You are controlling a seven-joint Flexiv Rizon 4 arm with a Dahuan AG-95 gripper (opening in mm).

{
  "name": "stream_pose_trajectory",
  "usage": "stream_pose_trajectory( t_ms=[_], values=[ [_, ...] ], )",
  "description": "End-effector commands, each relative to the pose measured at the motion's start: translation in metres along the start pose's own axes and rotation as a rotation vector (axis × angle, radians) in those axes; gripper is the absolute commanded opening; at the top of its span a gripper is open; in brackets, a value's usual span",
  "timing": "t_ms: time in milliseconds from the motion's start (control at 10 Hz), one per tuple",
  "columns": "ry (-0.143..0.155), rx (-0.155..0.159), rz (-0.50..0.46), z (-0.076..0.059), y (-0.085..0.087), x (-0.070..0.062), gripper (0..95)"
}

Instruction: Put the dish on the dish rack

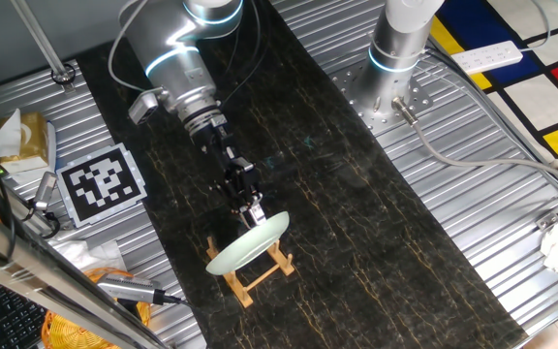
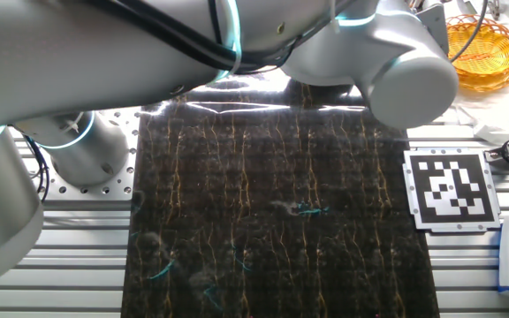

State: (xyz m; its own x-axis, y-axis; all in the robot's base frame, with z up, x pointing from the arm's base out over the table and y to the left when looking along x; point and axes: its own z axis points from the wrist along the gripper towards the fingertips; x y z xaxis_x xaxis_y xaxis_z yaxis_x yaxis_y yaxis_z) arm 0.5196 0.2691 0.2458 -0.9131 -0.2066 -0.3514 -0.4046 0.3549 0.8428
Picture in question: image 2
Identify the black marble pattern mat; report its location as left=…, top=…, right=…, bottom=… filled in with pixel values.
left=120, top=72, right=441, bottom=318

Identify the black white marker board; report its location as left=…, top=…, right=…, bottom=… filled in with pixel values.
left=402, top=148, right=502, bottom=234

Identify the white plastic bag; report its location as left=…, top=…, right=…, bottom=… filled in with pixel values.
left=435, top=86, right=509, bottom=147

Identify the orange wicker basket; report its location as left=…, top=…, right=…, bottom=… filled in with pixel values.
left=444, top=13, right=509, bottom=93

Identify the small metal clip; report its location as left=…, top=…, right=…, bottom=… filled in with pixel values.
left=486, top=0, right=503, bottom=21

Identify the white paper sheet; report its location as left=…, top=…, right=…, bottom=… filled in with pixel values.
left=442, top=0, right=509, bottom=31

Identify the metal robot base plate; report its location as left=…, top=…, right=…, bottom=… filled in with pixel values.
left=42, top=108, right=140, bottom=202

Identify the black base cable bundle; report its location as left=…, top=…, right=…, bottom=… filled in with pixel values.
left=22, top=134, right=51, bottom=204

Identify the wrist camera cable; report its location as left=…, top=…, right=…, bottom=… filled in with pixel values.
left=448, top=0, right=490, bottom=64

